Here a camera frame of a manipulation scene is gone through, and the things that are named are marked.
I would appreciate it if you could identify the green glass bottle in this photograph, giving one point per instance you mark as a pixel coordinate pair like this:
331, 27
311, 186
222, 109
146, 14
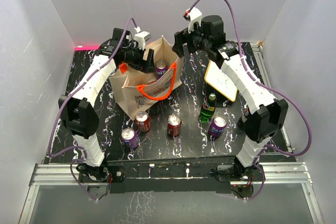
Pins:
208, 108

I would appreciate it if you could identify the red coke can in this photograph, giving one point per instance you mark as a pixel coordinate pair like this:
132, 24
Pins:
174, 125
142, 120

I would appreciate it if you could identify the red Coke can front left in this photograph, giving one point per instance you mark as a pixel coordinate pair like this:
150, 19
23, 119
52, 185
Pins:
142, 120

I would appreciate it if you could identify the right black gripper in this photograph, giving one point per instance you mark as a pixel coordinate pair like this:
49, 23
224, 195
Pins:
181, 38

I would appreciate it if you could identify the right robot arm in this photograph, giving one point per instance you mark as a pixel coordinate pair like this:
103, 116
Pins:
264, 115

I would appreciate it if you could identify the red Coke can front centre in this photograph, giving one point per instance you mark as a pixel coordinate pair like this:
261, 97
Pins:
174, 125

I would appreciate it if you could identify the canvas bag with orange handles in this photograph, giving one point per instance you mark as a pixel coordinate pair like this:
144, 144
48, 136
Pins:
135, 91

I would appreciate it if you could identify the pink marker pen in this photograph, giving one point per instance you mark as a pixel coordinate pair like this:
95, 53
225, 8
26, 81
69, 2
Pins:
82, 48

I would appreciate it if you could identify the small whiteboard with orange frame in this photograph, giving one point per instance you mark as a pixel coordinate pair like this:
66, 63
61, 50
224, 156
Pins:
220, 81

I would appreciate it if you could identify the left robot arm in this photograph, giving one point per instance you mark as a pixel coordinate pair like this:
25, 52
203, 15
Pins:
77, 109

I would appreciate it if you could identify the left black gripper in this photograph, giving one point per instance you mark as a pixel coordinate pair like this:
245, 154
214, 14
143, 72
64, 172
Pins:
147, 66

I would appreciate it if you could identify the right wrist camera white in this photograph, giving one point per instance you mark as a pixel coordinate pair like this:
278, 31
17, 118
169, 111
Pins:
193, 15

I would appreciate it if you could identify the dark Pepsi bottle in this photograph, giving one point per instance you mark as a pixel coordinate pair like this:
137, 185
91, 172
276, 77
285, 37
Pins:
243, 118

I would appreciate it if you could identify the purple fanta can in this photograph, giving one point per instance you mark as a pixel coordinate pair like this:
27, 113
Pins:
160, 69
217, 126
130, 138

